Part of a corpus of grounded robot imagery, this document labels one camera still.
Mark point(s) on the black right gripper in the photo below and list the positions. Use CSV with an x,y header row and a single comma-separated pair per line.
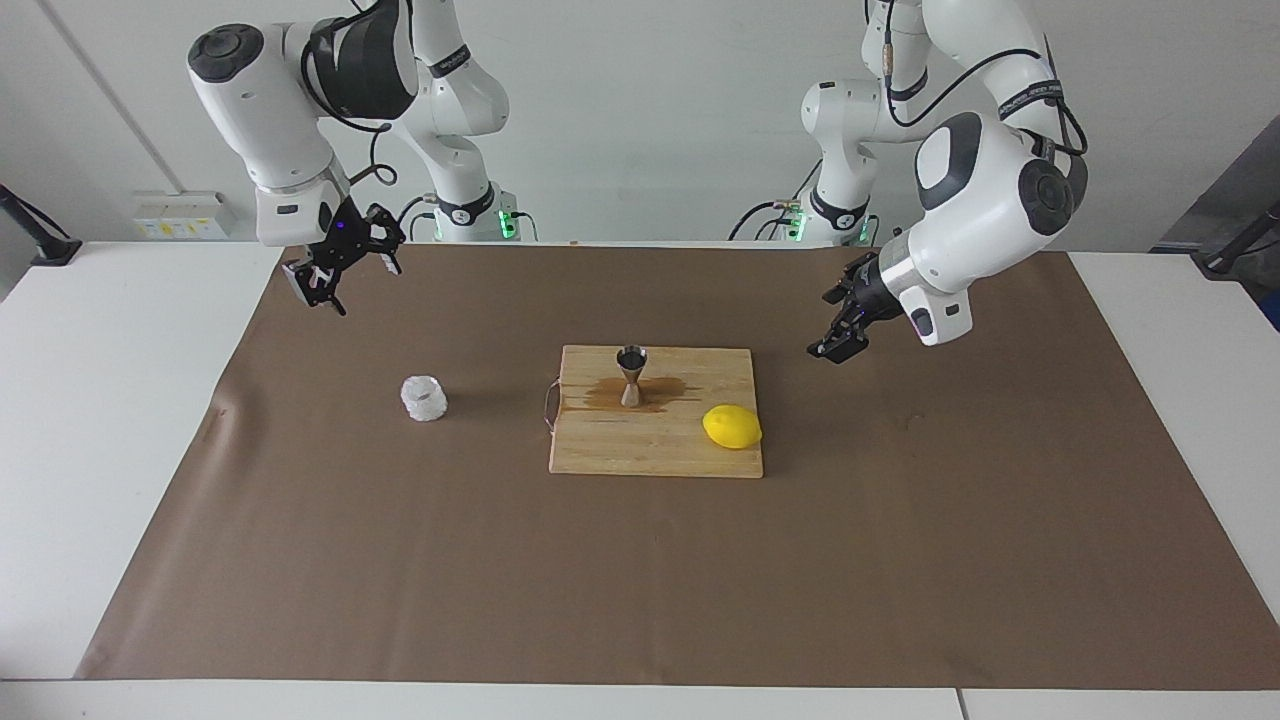
x,y
343,235

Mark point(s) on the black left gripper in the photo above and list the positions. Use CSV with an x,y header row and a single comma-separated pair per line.
x,y
870,290

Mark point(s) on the clear plastic cup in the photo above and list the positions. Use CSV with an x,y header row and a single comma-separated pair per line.
x,y
424,400

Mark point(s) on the steel cocktail jigger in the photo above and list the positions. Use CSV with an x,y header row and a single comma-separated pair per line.
x,y
631,372

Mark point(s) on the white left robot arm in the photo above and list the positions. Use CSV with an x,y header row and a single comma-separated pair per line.
x,y
980,220

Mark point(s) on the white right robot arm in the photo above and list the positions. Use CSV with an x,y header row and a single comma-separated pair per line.
x,y
280,110

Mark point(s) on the yellow lemon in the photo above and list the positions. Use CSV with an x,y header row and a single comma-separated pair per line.
x,y
732,427

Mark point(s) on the wooden cutting board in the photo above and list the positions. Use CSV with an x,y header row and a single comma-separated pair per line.
x,y
650,445

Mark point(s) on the brown paper table mat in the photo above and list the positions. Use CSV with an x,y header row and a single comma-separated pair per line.
x,y
640,580

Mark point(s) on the white wall socket strip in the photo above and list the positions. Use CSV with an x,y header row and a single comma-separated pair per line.
x,y
180,215

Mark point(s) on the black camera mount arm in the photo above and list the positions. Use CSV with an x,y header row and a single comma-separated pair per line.
x,y
45,245
1235,250

